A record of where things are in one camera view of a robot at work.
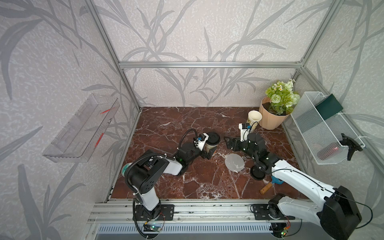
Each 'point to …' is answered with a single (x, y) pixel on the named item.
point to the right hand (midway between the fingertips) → (229, 136)
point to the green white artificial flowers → (283, 99)
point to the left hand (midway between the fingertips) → (211, 143)
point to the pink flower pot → (267, 119)
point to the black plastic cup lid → (213, 138)
